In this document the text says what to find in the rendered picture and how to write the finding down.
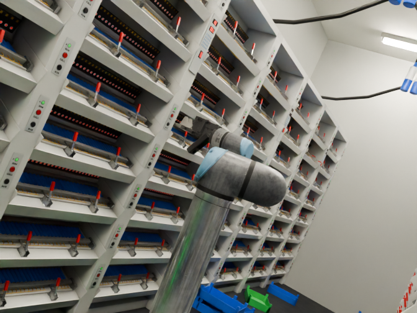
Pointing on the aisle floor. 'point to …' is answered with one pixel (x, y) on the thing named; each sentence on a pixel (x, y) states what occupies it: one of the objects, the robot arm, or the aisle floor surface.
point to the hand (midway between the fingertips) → (177, 126)
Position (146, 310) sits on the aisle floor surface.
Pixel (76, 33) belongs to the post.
